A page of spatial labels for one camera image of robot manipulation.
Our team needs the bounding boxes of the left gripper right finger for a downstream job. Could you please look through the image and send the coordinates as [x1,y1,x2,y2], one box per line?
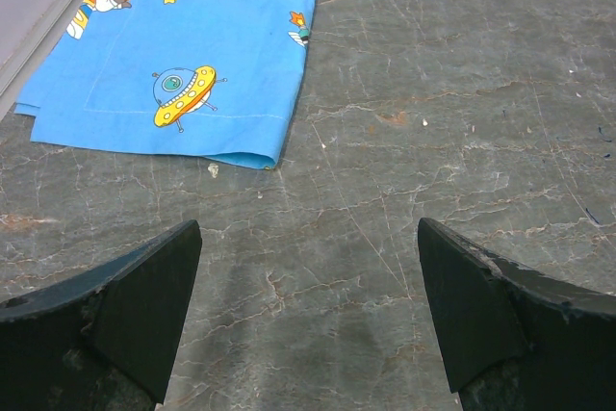
[418,218,615,410]

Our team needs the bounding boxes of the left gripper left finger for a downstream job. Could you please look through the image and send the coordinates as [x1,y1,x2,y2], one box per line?
[1,220,202,410]

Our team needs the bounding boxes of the aluminium frame rail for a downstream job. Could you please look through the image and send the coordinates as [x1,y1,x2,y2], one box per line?
[0,0,121,118]

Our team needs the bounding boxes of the blue patterned cloth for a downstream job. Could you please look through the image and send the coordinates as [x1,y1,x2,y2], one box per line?
[15,0,315,169]

